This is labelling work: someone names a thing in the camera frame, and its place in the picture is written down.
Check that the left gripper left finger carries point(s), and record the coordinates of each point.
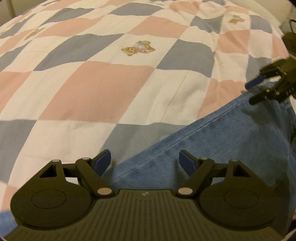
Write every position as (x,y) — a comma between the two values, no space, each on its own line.
(90,172)

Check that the blue denim jeans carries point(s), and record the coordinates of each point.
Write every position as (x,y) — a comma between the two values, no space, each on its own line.
(250,193)

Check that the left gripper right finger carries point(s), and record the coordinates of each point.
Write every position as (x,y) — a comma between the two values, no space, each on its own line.
(198,171)

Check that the checkered pink blue bed quilt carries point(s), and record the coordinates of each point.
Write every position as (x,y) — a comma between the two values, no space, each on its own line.
(81,76)

